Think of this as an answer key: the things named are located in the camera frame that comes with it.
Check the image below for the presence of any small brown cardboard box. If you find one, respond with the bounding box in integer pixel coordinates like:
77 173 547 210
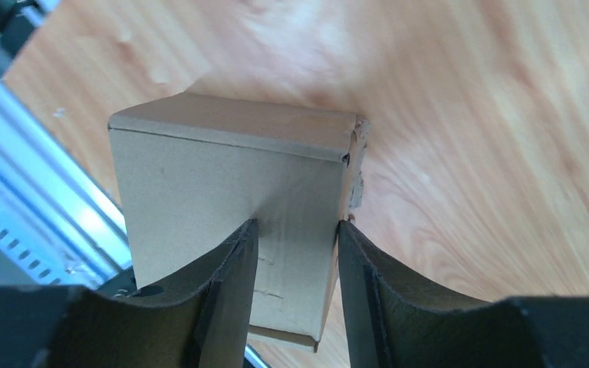
108 92 370 352

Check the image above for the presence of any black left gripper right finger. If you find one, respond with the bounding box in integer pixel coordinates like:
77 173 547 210
337 221 589 367

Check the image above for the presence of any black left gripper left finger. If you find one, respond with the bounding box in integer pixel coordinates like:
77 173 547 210
0 219 258 367

